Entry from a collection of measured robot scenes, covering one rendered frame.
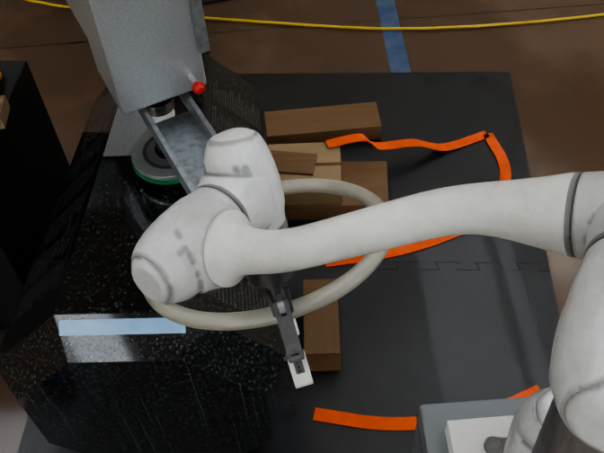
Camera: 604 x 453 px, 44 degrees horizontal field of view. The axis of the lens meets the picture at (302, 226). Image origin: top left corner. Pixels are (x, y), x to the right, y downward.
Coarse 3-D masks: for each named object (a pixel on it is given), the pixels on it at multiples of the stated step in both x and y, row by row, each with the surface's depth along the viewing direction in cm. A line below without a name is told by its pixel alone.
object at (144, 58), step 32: (96, 0) 153; (128, 0) 156; (160, 0) 160; (96, 32) 159; (128, 32) 161; (160, 32) 165; (192, 32) 169; (96, 64) 183; (128, 64) 167; (160, 64) 171; (192, 64) 175; (128, 96) 173; (160, 96) 177
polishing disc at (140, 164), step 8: (144, 136) 207; (152, 136) 207; (136, 144) 205; (144, 144) 205; (152, 144) 205; (136, 152) 203; (144, 152) 203; (152, 152) 203; (136, 160) 201; (144, 160) 201; (152, 160) 201; (160, 160) 201; (136, 168) 201; (144, 168) 199; (152, 168) 199; (160, 168) 199; (168, 168) 199; (152, 176) 198; (160, 176) 197; (168, 176) 197; (176, 176) 197
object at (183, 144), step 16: (144, 112) 178; (192, 112) 181; (160, 128) 181; (176, 128) 180; (192, 128) 180; (208, 128) 173; (160, 144) 173; (176, 144) 176; (192, 144) 176; (176, 160) 166; (192, 160) 172; (192, 176) 169
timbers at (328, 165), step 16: (288, 144) 296; (304, 144) 296; (320, 144) 296; (320, 160) 290; (336, 160) 289; (288, 176) 285; (304, 176) 285; (320, 176) 284; (336, 176) 284; (304, 192) 283; (320, 192) 283
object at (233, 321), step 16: (288, 192) 161; (336, 192) 155; (352, 192) 151; (368, 192) 148; (368, 256) 128; (384, 256) 130; (352, 272) 125; (368, 272) 126; (336, 288) 123; (352, 288) 124; (160, 304) 130; (176, 304) 129; (304, 304) 121; (320, 304) 122; (176, 320) 127; (192, 320) 125; (208, 320) 123; (224, 320) 122; (240, 320) 121; (256, 320) 121; (272, 320) 121
